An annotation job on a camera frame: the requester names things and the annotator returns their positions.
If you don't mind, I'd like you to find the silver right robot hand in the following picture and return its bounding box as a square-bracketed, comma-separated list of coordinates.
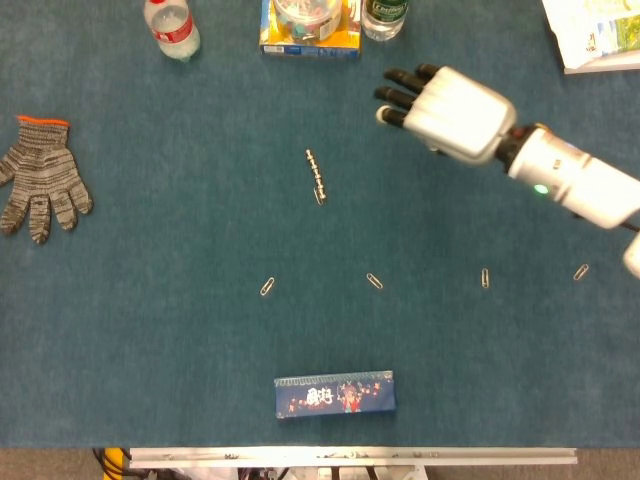
[374, 63, 518, 166]

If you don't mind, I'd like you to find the robot base hardware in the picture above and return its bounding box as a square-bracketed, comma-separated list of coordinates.
[149, 466, 431, 480]

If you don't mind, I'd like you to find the green label water bottle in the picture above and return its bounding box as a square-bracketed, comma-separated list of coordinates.
[360, 0, 410, 42]

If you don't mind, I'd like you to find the flat white box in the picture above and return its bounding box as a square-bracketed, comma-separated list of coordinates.
[563, 48, 640, 76]

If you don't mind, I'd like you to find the blue yellow cardboard box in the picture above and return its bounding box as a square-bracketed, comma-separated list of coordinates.
[258, 0, 363, 62]

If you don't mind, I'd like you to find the clear jar of colourful clips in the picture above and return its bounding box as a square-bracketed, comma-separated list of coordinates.
[271, 0, 344, 43]

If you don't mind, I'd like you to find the red label soda bottle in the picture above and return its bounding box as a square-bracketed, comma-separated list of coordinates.
[143, 0, 202, 63]

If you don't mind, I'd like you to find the dark blue pencil box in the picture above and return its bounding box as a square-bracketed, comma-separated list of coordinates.
[273, 370, 397, 420]

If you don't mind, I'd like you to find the teal felt table cloth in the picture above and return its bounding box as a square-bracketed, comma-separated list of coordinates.
[0, 0, 640, 449]

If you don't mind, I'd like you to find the grey knit work glove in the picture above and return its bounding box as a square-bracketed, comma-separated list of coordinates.
[0, 114, 94, 246]

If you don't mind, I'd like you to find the aluminium rail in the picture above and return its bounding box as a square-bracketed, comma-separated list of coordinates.
[128, 446, 579, 469]

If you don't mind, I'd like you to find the yellow black cable bundle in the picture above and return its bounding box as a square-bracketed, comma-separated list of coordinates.
[92, 447, 132, 480]

